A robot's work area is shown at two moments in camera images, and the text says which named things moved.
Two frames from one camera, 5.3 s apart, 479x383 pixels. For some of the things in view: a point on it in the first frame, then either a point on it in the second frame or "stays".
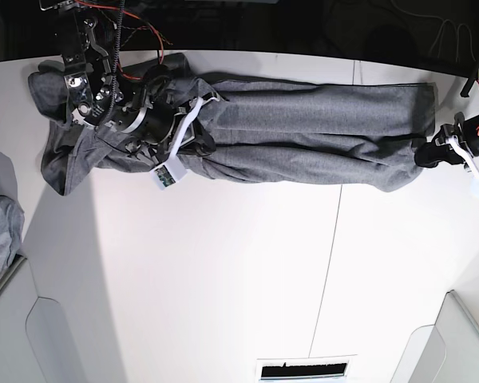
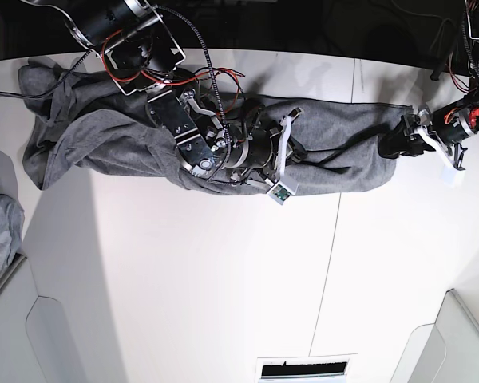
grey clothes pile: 4,215 stays
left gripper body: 184,127 to 288,150
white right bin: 454,349 stays
